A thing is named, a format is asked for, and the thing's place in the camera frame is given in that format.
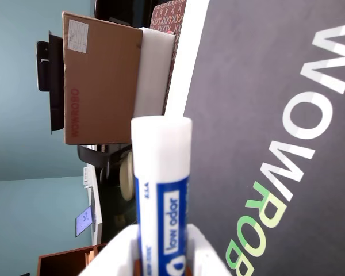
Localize white furniture panel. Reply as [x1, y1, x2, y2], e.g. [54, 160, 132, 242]
[82, 163, 104, 245]

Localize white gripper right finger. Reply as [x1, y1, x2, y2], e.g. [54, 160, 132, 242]
[186, 223, 234, 276]

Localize red patterned chair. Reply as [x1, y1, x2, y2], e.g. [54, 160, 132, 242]
[149, 0, 187, 116]

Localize black plastic case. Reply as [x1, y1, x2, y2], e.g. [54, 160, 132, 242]
[36, 30, 66, 135]

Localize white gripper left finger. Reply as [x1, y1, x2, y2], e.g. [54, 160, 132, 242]
[78, 224, 140, 276]

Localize blue dry erase marker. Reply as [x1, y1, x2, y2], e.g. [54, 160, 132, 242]
[131, 116, 193, 276]

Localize beige oval object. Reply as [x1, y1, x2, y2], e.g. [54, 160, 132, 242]
[119, 151, 135, 202]

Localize black chair frame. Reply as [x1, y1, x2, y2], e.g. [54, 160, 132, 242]
[76, 143, 136, 245]

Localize lit display screen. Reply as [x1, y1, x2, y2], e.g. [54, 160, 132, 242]
[75, 205, 93, 238]

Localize dark grey WOWROBO mat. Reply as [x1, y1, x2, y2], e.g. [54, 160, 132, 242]
[183, 0, 345, 276]

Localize brown wooden shelf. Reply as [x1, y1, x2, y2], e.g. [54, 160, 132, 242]
[36, 243, 109, 276]

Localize brown cardboard box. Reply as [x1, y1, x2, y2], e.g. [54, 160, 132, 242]
[62, 11, 144, 145]

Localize white foam sheet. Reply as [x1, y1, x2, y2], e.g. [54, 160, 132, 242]
[133, 27, 177, 117]

